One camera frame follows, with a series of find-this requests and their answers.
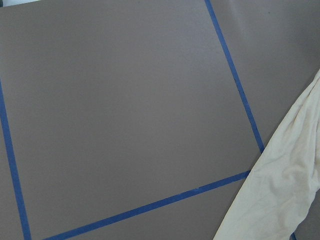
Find cream long-sleeve printed shirt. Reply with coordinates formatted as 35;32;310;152
214;74;320;240

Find blue tape grid lines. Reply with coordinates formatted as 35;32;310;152
0;0;297;240

